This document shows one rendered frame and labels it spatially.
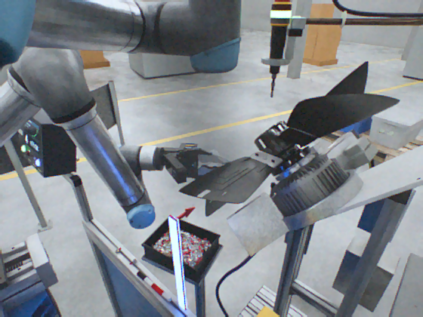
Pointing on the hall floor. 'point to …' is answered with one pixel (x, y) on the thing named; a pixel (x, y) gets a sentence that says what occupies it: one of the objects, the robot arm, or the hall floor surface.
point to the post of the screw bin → (200, 300)
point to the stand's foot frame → (265, 296)
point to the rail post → (104, 276)
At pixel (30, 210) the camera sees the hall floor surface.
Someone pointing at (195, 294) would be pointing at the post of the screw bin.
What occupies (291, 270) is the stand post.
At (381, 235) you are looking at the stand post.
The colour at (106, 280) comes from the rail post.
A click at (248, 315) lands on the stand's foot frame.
